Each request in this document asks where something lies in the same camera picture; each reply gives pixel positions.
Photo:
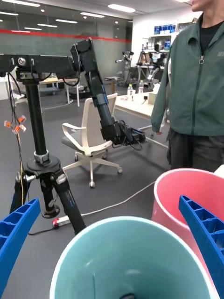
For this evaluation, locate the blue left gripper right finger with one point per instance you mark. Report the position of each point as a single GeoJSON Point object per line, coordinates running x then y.
{"type": "Point", "coordinates": [207, 233]}

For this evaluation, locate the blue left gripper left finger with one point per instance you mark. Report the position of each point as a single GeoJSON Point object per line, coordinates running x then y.
{"type": "Point", "coordinates": [14, 233]}

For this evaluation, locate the black robot arm on stand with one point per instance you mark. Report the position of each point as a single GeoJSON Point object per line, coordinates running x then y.
{"type": "Point", "coordinates": [105, 112]}

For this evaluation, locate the person's hand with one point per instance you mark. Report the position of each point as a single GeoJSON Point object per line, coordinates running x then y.
{"type": "Point", "coordinates": [158, 130]}

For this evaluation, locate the white power strip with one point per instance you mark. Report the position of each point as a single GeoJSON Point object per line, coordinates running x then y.
{"type": "Point", "coordinates": [61, 220]}

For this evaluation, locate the pink plastic bin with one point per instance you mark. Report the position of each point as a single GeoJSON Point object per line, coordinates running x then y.
{"type": "Point", "coordinates": [172, 198]}

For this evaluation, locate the pale blue plastic bin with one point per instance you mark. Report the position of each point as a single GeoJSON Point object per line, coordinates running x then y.
{"type": "Point", "coordinates": [140, 252]}

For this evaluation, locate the black tripod with beam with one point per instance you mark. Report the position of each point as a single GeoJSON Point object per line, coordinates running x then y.
{"type": "Point", "coordinates": [35, 116]}

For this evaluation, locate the white office chair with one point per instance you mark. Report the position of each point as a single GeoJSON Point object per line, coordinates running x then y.
{"type": "Point", "coordinates": [91, 140]}

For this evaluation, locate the person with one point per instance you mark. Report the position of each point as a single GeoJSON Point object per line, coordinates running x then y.
{"type": "Point", "coordinates": [198, 93]}

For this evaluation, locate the pale work table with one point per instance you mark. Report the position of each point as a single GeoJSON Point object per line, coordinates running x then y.
{"type": "Point", "coordinates": [137, 106]}

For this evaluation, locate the small pale box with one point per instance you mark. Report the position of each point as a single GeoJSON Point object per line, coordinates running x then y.
{"type": "Point", "coordinates": [152, 97]}

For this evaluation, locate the wooden table with white legs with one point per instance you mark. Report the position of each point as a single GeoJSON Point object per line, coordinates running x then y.
{"type": "Point", "coordinates": [56, 81]}

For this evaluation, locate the clear plastic bottle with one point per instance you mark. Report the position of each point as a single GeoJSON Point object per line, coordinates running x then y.
{"type": "Point", "coordinates": [131, 92]}
{"type": "Point", "coordinates": [141, 87]}

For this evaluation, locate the white humanoid robot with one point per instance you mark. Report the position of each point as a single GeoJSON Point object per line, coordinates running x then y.
{"type": "Point", "coordinates": [156, 60]}

